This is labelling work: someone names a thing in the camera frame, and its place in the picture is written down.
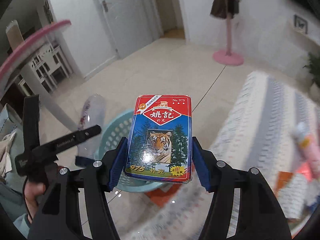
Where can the dark wall hanging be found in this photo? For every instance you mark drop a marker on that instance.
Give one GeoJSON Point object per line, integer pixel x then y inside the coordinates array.
{"type": "Point", "coordinates": [47, 10]}

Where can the green potted plant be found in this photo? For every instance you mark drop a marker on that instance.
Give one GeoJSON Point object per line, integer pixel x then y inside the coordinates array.
{"type": "Point", "coordinates": [313, 67]}

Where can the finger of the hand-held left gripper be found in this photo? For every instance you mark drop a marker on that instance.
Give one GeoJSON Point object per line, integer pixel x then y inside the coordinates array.
{"type": "Point", "coordinates": [83, 160]}

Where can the brown hanging bag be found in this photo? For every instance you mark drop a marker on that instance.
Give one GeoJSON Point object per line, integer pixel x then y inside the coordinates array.
{"type": "Point", "coordinates": [218, 8]}

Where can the dark hanging bag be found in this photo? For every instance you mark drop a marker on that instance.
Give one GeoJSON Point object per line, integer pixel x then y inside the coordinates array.
{"type": "Point", "coordinates": [233, 5]}

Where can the small picture frame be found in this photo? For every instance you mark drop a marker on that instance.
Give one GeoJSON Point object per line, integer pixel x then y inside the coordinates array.
{"type": "Point", "coordinates": [300, 23]}

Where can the playing card box tiger print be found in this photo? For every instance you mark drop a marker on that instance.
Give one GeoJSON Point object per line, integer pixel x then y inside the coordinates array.
{"type": "Point", "coordinates": [160, 135]}

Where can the white door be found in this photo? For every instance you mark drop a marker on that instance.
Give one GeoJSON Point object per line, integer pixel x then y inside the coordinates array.
{"type": "Point", "coordinates": [125, 17]}

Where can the light blue plastic basket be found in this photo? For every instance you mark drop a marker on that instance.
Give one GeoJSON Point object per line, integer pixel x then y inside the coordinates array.
{"type": "Point", "coordinates": [112, 132]}

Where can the beige cloth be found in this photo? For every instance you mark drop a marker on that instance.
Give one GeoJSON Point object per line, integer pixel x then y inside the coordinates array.
{"type": "Point", "coordinates": [5, 152]}

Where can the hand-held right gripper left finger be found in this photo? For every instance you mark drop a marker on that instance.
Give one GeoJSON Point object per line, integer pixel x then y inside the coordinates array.
{"type": "Point", "coordinates": [117, 166]}

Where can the light blue cushion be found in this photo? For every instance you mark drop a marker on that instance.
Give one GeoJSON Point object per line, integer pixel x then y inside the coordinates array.
{"type": "Point", "coordinates": [7, 116]}

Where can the clear plastic bottle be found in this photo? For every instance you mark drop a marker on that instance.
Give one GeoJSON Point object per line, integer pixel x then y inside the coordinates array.
{"type": "Point", "coordinates": [93, 110]}

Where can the white wall shelf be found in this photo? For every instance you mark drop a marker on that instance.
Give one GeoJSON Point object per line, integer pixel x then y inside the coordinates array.
{"type": "Point", "coordinates": [308, 40]}

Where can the beige cardboard tube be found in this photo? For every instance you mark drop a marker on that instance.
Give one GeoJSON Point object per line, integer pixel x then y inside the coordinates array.
{"type": "Point", "coordinates": [13, 33]}

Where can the pink rimmed glass table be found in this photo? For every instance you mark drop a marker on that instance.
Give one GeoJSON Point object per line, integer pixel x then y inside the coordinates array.
{"type": "Point", "coordinates": [37, 36]}

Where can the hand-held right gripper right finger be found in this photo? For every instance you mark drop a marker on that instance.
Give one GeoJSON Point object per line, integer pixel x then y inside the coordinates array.
{"type": "Point", "coordinates": [200, 166]}

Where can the white wooden chair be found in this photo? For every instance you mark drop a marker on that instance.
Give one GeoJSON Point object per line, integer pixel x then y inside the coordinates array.
{"type": "Point", "coordinates": [47, 65]}

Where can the pink white bottle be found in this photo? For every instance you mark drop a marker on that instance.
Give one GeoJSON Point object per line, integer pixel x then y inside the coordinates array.
{"type": "Point", "coordinates": [306, 142]}

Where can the pink coat rack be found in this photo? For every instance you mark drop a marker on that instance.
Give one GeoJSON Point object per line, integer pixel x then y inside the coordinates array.
{"type": "Point", "coordinates": [228, 58]}

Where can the person's left hand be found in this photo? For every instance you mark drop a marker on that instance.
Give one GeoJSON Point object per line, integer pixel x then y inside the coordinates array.
{"type": "Point", "coordinates": [32, 195]}

